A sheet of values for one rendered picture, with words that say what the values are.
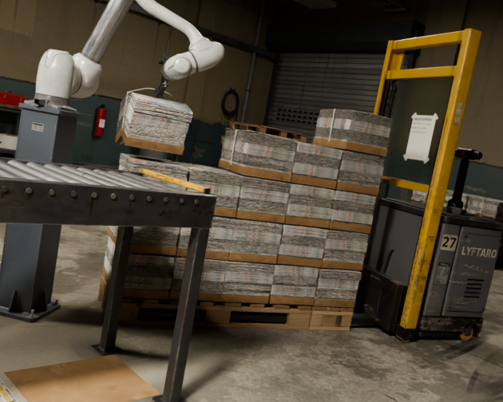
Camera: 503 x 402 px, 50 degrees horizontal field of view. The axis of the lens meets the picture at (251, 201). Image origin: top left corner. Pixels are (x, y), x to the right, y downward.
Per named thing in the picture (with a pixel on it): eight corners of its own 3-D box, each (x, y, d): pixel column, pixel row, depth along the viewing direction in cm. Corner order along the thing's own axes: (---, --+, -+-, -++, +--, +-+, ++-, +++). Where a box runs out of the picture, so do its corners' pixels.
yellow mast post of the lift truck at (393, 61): (337, 288, 387) (387, 41, 368) (347, 289, 391) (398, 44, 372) (344, 292, 379) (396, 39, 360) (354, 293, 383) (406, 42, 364)
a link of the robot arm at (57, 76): (27, 91, 250) (33, 43, 248) (49, 96, 268) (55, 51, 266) (58, 96, 247) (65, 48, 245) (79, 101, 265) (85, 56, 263)
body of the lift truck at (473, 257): (353, 302, 392) (375, 195, 383) (411, 305, 414) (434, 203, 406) (417, 341, 329) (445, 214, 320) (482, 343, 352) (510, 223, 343)
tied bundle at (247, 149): (217, 167, 316) (223, 128, 314) (262, 174, 328) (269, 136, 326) (242, 175, 282) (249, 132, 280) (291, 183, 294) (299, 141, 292)
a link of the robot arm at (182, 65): (168, 84, 252) (192, 75, 256) (176, 80, 237) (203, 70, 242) (158, 61, 249) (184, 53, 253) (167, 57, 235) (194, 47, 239)
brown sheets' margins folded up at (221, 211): (100, 273, 300) (114, 184, 295) (284, 285, 348) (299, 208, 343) (111, 297, 266) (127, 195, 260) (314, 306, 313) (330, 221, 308)
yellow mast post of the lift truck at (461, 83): (395, 322, 328) (459, 29, 309) (406, 323, 331) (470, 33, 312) (405, 328, 320) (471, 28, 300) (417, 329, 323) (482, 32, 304)
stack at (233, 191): (96, 298, 302) (118, 151, 293) (280, 306, 350) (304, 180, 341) (106, 325, 267) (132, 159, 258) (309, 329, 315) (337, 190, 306)
